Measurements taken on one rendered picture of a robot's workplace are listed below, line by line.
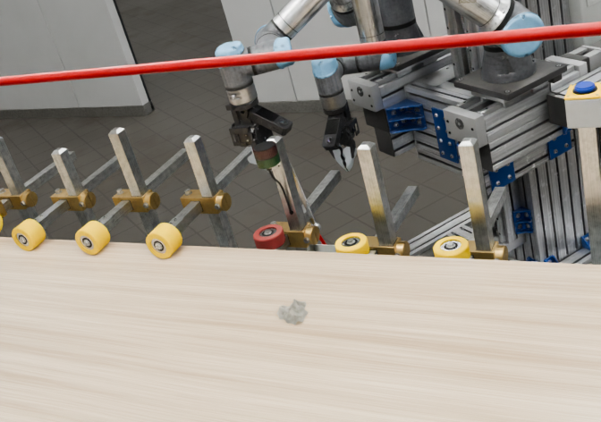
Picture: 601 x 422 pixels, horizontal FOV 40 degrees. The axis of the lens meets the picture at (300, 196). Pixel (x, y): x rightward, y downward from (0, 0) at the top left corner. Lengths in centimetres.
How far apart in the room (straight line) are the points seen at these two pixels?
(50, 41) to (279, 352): 506
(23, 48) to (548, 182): 481
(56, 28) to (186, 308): 466
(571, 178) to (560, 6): 58
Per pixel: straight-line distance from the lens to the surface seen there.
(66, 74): 68
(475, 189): 190
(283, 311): 179
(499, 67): 233
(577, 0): 268
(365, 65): 245
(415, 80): 274
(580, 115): 174
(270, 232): 212
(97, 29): 614
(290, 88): 532
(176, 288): 203
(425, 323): 167
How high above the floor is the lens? 191
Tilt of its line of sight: 27 degrees down
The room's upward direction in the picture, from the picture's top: 16 degrees counter-clockwise
